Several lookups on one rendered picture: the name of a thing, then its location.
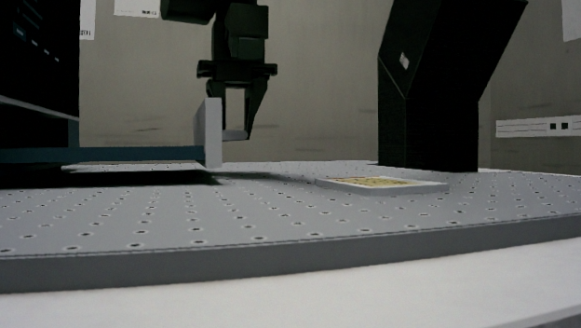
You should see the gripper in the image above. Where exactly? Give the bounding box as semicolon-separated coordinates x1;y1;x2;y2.
196;60;277;140

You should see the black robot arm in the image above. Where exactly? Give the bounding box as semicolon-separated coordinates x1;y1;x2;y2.
160;0;269;63

